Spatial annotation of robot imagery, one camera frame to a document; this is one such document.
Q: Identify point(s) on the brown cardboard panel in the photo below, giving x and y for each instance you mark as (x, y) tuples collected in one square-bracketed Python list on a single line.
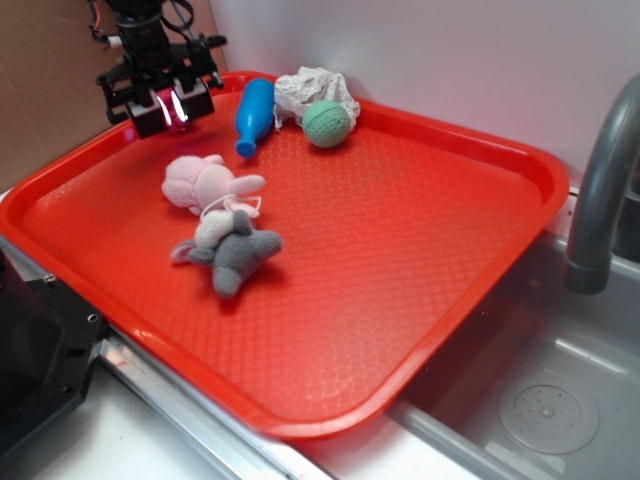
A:
[(50, 103)]

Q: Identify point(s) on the red plastic tray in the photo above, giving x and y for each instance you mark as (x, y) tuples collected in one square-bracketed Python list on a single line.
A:
[(390, 240)]

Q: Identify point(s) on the green dimpled ball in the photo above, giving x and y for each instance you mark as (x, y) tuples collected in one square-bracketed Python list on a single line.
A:
[(326, 124)]

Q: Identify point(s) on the grey plush elephant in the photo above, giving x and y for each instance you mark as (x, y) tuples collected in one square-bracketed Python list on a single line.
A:
[(229, 244)]

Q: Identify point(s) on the crumpled white paper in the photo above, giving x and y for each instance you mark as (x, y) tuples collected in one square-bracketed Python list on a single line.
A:
[(294, 94)]

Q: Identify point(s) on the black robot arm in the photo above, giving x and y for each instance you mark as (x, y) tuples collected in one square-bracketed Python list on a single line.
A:
[(184, 11)]

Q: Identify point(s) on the grey plastic sink basin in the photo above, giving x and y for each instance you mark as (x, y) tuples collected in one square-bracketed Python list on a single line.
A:
[(537, 382)]

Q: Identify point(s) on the blue plastic bowling pin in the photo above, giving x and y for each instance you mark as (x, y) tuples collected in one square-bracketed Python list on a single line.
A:
[(255, 116)]

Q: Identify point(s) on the metal counter edge rail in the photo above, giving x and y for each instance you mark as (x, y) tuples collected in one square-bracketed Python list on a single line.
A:
[(139, 420)]

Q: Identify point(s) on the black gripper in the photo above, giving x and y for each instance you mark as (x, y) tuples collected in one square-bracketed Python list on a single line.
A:
[(152, 64)]

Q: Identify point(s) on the pink plush toy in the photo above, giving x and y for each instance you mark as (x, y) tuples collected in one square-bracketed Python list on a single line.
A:
[(202, 184)]

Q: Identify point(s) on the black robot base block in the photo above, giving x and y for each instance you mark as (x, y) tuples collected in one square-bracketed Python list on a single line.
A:
[(49, 340)]

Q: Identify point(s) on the grey sink faucet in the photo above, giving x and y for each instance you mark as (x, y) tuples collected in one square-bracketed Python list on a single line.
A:
[(606, 217)]

